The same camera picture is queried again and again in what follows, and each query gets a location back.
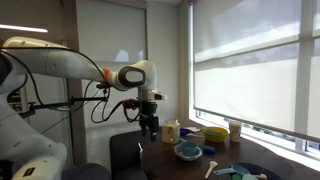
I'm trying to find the dark round stool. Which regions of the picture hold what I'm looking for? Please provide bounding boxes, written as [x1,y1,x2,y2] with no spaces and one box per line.
[61,162,112,180]

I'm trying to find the yellow bowl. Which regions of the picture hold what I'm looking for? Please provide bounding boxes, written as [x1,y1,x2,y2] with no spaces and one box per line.
[201,126,230,144]

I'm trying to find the wide white roller blind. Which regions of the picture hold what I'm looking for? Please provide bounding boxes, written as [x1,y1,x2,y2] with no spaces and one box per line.
[192,0,304,135]

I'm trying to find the blue bowl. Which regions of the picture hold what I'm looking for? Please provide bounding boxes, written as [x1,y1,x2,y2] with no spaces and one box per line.
[173,143,203,162]

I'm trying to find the grey roller blind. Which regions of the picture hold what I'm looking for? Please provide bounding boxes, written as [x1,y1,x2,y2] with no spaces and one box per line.
[75,0,148,65]

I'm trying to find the small white scoop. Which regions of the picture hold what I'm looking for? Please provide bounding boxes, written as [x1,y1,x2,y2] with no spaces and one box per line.
[254,172,269,180]

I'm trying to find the narrow white roller blind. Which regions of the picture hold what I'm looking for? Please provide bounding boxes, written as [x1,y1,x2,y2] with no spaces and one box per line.
[308,0,320,140]

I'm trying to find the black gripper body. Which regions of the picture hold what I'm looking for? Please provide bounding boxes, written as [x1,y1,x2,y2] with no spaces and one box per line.
[139,101,160,133]

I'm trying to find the teal utensil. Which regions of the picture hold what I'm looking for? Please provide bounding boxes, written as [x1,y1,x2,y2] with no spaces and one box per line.
[204,128,222,136]

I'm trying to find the blue sponge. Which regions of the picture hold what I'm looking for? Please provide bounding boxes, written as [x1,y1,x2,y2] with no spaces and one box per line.
[202,145,216,155]

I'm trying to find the orange cable strap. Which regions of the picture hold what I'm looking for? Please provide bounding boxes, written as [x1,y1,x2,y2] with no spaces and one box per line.
[101,67,111,85]

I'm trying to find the black mounting rod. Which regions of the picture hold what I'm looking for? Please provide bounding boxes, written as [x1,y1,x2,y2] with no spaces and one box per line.
[19,95,111,120]

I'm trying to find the blue ceramic cup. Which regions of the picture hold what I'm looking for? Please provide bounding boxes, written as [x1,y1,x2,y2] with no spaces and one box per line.
[179,141,199,157]

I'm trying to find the dark upholstered chair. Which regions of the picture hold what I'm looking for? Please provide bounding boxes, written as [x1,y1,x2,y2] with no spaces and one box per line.
[109,127,165,180]

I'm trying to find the dark storage shelf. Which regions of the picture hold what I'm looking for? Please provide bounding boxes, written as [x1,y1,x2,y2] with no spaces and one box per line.
[7,87,30,115]

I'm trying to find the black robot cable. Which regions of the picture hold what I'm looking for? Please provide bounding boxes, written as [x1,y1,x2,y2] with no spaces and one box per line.
[0,46,143,125]

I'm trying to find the open glass jar beige contents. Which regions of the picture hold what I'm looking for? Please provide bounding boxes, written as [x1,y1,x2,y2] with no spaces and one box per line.
[161,118,181,145]

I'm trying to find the blue jar lid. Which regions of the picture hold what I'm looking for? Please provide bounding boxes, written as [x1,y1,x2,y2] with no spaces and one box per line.
[179,128,193,137]

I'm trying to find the ceiling strip light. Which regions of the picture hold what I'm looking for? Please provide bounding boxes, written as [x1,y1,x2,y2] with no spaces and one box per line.
[0,23,49,34]

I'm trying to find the small teal measuring cup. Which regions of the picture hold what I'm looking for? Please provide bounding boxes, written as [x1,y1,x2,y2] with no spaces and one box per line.
[231,173,258,180]

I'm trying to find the teal measuring cup with handle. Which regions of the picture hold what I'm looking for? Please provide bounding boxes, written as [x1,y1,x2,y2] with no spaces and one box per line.
[212,164,252,177]

